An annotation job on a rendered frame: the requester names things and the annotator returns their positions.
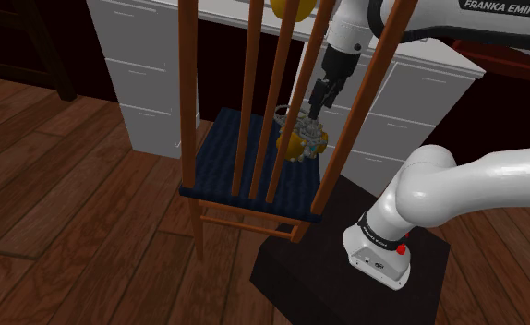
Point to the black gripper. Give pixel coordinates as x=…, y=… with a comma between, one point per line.
x=339, y=63

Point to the yellow round object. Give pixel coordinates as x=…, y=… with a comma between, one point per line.
x=302, y=10

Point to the dark robot stand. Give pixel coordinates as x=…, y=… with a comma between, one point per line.
x=310, y=279

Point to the white desk with drawers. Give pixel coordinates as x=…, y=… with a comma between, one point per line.
x=143, y=81

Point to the dark wooden furniture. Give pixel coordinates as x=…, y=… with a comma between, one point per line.
x=53, y=54

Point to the wooden chair with blue seat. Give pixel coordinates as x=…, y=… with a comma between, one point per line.
x=218, y=157

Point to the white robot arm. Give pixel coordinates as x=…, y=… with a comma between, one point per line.
x=449, y=184

